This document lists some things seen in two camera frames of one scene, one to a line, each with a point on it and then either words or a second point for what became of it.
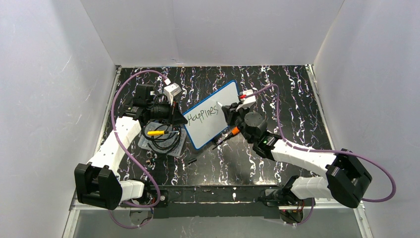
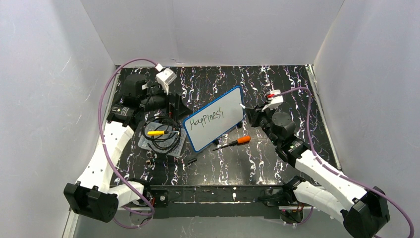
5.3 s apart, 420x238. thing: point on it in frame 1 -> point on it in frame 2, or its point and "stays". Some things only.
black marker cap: x=192 y=160 stays
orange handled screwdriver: x=234 y=131 -> x=241 y=139
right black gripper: x=234 y=113 -> x=253 y=115
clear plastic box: x=166 y=138 stays
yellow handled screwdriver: x=160 y=132 stays
